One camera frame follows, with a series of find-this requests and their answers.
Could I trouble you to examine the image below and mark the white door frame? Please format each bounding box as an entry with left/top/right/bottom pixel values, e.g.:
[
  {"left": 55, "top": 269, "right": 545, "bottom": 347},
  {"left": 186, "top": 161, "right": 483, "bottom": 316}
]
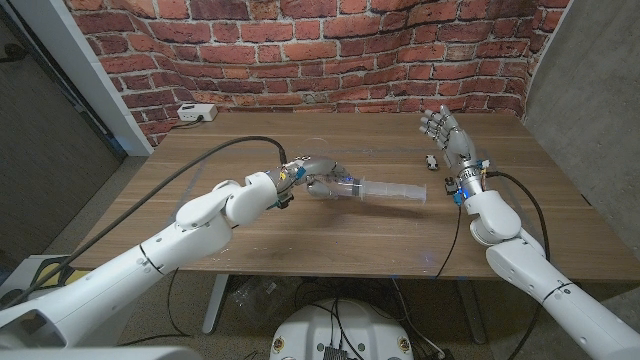
[{"left": 9, "top": 0, "right": 155, "bottom": 157}]

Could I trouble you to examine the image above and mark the red brick print backdrop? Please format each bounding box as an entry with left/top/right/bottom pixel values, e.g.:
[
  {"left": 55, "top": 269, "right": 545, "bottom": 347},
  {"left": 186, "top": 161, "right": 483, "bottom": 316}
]
[{"left": 63, "top": 0, "right": 571, "bottom": 149}]

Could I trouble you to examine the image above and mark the black power strip cord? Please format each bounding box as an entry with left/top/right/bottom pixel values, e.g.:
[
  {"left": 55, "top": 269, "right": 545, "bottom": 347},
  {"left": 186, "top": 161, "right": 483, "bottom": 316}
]
[{"left": 172, "top": 115, "right": 205, "bottom": 130}]

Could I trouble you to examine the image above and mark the grey table leg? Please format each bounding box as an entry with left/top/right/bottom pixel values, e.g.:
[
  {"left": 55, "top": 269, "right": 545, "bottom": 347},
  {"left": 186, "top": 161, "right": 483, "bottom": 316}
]
[
  {"left": 201, "top": 273, "right": 231, "bottom": 335},
  {"left": 454, "top": 279, "right": 489, "bottom": 346}
]

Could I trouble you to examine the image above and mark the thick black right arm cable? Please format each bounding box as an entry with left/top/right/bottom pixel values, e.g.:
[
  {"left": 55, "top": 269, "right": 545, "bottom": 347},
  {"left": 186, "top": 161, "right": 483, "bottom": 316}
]
[{"left": 485, "top": 170, "right": 551, "bottom": 360}]

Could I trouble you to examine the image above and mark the clear plastic bag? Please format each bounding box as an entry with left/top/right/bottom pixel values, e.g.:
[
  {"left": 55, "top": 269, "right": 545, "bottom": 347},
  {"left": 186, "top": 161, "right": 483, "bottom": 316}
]
[{"left": 227, "top": 277, "right": 296, "bottom": 326}]

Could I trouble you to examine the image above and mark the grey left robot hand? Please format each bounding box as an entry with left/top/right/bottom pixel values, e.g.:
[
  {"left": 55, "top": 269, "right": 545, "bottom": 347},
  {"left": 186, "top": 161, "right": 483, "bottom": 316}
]
[{"left": 269, "top": 155, "right": 355, "bottom": 201}]

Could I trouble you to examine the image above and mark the large clear plastic syringe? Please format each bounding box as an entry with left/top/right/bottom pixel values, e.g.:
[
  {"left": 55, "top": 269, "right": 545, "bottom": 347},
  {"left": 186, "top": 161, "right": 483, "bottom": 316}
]
[{"left": 319, "top": 174, "right": 429, "bottom": 205}]

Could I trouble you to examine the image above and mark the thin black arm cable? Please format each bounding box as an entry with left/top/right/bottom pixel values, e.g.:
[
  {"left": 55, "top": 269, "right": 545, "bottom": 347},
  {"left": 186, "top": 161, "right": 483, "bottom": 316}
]
[
  {"left": 433, "top": 202, "right": 463, "bottom": 280},
  {"left": 117, "top": 268, "right": 194, "bottom": 347}
]

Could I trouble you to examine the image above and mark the white power strip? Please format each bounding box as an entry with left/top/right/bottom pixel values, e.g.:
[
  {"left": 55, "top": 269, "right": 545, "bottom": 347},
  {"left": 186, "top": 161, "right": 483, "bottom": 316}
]
[{"left": 176, "top": 103, "right": 219, "bottom": 123}]

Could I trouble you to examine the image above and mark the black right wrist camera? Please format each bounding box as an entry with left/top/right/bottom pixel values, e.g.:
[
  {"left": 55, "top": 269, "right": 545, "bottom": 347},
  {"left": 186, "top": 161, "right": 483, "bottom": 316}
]
[{"left": 444, "top": 175, "right": 464, "bottom": 206}]

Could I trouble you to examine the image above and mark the black door handle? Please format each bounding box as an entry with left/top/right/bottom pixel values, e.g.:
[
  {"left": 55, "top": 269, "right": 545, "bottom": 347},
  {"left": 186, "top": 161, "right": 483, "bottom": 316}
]
[{"left": 0, "top": 42, "right": 29, "bottom": 64}]

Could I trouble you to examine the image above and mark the white robot torso base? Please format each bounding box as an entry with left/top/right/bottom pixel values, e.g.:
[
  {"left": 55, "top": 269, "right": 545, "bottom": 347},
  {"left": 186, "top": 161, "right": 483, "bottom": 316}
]
[{"left": 269, "top": 298, "right": 415, "bottom": 360}]

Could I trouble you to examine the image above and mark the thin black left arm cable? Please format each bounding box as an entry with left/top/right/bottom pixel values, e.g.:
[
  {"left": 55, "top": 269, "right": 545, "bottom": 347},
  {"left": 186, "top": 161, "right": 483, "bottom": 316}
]
[{"left": 117, "top": 268, "right": 194, "bottom": 347}]

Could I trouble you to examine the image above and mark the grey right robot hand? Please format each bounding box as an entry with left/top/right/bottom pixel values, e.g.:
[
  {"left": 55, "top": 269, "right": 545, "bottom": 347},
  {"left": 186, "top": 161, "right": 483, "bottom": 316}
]
[{"left": 419, "top": 103, "right": 487, "bottom": 200}]

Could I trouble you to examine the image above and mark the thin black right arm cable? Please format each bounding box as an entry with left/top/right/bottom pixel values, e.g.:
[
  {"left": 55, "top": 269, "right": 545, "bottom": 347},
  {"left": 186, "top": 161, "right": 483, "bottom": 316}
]
[{"left": 433, "top": 202, "right": 463, "bottom": 280}]

